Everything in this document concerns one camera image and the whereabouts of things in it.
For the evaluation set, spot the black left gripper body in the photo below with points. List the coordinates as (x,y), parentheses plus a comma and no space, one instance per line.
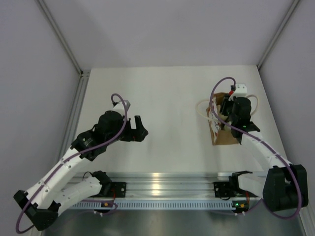
(128,134)

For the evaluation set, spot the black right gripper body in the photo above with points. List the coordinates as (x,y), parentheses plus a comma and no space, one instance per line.
(227,108)

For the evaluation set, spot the burlap canvas bag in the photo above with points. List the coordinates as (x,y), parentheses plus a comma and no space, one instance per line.
(218,136)

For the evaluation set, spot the cream pump soap bottle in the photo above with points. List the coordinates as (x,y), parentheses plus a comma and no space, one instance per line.
(226,120)

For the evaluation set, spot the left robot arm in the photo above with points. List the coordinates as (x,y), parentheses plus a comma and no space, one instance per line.
(49,198)

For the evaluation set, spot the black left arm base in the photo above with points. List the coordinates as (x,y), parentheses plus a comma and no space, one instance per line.
(116,190)

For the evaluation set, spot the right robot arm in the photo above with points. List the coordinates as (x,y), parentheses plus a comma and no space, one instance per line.
(285,185)

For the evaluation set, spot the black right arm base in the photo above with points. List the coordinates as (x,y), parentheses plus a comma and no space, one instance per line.
(222,190)

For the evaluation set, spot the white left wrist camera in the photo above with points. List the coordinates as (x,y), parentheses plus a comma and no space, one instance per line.
(120,108)

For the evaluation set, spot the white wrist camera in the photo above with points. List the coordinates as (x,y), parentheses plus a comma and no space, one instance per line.
(240,90)
(120,108)

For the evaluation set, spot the white rope bag handle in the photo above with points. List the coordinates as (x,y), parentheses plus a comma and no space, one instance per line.
(257,103)
(199,111)

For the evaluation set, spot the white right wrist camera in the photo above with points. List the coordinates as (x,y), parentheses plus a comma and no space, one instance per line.
(240,90)

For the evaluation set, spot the left aluminium frame post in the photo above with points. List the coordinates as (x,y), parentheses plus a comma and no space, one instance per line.
(58,33)

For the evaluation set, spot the aluminium frame post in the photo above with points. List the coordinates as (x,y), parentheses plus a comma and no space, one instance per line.
(285,19)
(58,33)

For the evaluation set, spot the aluminium mounting rail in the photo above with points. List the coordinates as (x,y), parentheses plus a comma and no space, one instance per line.
(169,185)

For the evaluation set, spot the grey slotted cable duct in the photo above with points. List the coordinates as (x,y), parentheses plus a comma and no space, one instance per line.
(123,204)

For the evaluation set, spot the right aluminium frame post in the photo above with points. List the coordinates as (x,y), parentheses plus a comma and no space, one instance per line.
(285,19)

